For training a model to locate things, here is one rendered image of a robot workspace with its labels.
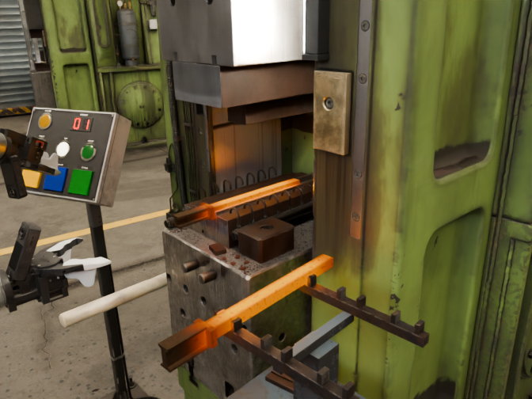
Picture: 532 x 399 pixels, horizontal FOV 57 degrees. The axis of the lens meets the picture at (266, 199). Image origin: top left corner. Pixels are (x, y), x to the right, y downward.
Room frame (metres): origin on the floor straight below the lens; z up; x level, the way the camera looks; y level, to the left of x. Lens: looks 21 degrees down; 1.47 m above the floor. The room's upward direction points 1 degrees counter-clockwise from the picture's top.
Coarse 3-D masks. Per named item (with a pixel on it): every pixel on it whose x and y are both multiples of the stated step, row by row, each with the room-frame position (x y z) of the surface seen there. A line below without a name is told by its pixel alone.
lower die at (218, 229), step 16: (288, 176) 1.48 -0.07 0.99; (304, 176) 1.44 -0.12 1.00; (224, 192) 1.36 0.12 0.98; (240, 192) 1.33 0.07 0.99; (272, 192) 1.30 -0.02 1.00; (304, 192) 1.32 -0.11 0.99; (224, 208) 1.19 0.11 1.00; (240, 208) 1.20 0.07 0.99; (256, 208) 1.20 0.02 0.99; (272, 208) 1.22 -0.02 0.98; (192, 224) 1.25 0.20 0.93; (208, 224) 1.19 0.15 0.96; (224, 224) 1.14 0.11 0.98; (240, 224) 1.15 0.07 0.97; (224, 240) 1.14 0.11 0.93
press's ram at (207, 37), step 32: (160, 0) 1.30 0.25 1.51; (192, 0) 1.19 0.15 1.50; (224, 0) 1.10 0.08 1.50; (256, 0) 1.13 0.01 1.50; (288, 0) 1.20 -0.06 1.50; (160, 32) 1.31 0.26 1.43; (192, 32) 1.20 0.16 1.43; (224, 32) 1.11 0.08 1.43; (256, 32) 1.13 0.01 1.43; (288, 32) 1.20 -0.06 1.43; (224, 64) 1.11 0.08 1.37; (256, 64) 1.14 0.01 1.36
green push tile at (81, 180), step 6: (72, 174) 1.42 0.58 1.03; (78, 174) 1.42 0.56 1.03; (84, 174) 1.41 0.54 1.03; (90, 174) 1.40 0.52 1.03; (72, 180) 1.41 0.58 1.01; (78, 180) 1.41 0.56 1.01; (84, 180) 1.40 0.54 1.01; (90, 180) 1.39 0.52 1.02; (72, 186) 1.40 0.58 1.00; (78, 186) 1.40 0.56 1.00; (84, 186) 1.39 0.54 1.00; (90, 186) 1.39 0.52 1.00; (72, 192) 1.39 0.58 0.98; (78, 192) 1.39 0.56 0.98; (84, 192) 1.38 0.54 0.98
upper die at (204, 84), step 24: (192, 72) 1.21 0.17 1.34; (216, 72) 1.13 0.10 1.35; (240, 72) 1.16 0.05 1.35; (264, 72) 1.21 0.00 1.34; (288, 72) 1.27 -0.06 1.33; (312, 72) 1.32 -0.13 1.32; (192, 96) 1.21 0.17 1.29; (216, 96) 1.14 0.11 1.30; (240, 96) 1.16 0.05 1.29; (264, 96) 1.21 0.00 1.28; (288, 96) 1.27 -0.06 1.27
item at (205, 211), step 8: (272, 184) 1.34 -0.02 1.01; (280, 184) 1.34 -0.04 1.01; (288, 184) 1.35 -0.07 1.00; (248, 192) 1.28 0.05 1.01; (256, 192) 1.28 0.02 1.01; (264, 192) 1.29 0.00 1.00; (224, 200) 1.22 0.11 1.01; (232, 200) 1.22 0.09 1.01; (240, 200) 1.23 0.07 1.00; (192, 208) 1.16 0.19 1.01; (200, 208) 1.16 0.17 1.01; (208, 208) 1.16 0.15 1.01; (216, 208) 1.18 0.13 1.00; (176, 216) 1.11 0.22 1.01; (184, 216) 1.12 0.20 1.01; (192, 216) 1.14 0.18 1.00; (200, 216) 1.16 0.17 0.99; (208, 216) 1.16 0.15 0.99; (176, 224) 1.11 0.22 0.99; (184, 224) 1.12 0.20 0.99
